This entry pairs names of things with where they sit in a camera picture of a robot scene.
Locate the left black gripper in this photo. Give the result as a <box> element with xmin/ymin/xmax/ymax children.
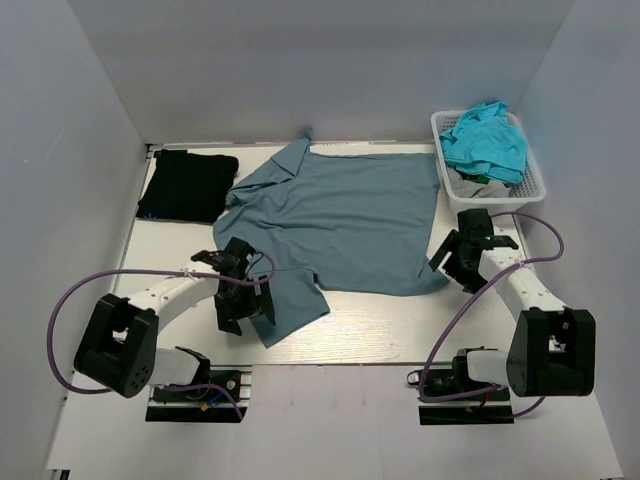
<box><xmin>215</xmin><ymin>274</ymin><xmax>275</xmax><ymax>335</ymax></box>

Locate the grey-blue t-shirt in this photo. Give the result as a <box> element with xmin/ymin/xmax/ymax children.
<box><xmin>213</xmin><ymin>132</ymin><xmax>449</xmax><ymax>347</ymax></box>

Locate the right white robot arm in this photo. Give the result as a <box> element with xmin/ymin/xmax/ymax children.
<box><xmin>418</xmin><ymin>208</ymin><xmax>596</xmax><ymax>403</ymax></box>

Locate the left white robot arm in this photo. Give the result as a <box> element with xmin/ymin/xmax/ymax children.
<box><xmin>74</xmin><ymin>237</ymin><xmax>275</xmax><ymax>399</ymax></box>

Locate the grey t-shirt in basket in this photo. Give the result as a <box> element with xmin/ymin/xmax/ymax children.
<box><xmin>447</xmin><ymin>168</ymin><xmax>511</xmax><ymax>198</ymax></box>

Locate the green item in basket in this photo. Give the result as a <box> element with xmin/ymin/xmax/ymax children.
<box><xmin>460</xmin><ymin>173</ymin><xmax>491</xmax><ymax>185</ymax></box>

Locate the white plastic laundry basket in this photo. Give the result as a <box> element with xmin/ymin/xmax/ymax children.
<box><xmin>431</xmin><ymin>110</ymin><xmax>546</xmax><ymax>214</ymax></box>

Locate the turquoise t-shirt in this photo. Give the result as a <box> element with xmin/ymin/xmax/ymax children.
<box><xmin>439</xmin><ymin>101</ymin><xmax>528</xmax><ymax>185</ymax></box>

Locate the folded black t-shirt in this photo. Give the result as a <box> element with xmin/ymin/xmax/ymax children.
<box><xmin>136</xmin><ymin>149</ymin><xmax>239</xmax><ymax>225</ymax></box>

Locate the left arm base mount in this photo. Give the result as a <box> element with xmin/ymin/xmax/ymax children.
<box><xmin>145</xmin><ymin>366</ymin><xmax>252</xmax><ymax>424</ymax></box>

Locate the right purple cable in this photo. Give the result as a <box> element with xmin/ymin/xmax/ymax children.
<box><xmin>417</xmin><ymin>211</ymin><xmax>567</xmax><ymax>420</ymax></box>

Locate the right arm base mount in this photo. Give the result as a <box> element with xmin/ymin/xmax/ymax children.
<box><xmin>417</xmin><ymin>366</ymin><xmax>514</xmax><ymax>426</ymax></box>

